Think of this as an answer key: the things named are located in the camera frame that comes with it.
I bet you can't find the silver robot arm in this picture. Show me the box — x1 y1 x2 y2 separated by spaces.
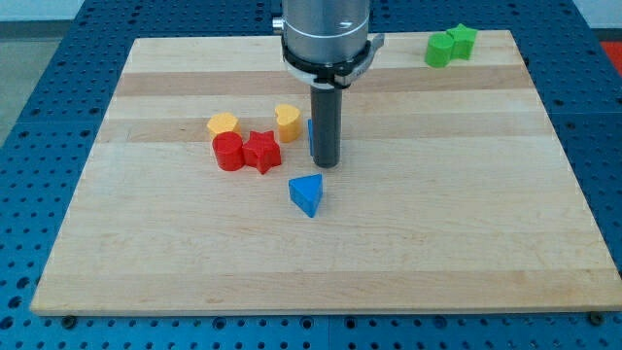
281 0 385 89

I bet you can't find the blue triangle block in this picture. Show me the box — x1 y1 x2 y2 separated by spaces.
288 174 323 218

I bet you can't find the blue cube block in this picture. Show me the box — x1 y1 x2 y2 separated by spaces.
307 119 314 157

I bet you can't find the red star block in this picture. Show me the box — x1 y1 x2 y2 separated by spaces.
242 130 282 174

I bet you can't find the yellow heart block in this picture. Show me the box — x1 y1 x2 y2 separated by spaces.
275 104 302 143

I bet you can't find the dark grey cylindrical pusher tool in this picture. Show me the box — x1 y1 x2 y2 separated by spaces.
310 87 342 168

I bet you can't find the red cylinder block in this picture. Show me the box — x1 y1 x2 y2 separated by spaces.
212 131 245 171

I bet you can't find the yellow hexagon block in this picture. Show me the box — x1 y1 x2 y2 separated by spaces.
206 112 241 140

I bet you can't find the wooden board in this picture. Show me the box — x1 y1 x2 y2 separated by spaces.
31 30 621 316

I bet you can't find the green cylinder block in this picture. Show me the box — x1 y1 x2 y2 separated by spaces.
425 33 454 68

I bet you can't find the green star block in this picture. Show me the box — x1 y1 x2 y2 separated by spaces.
446 23 477 60

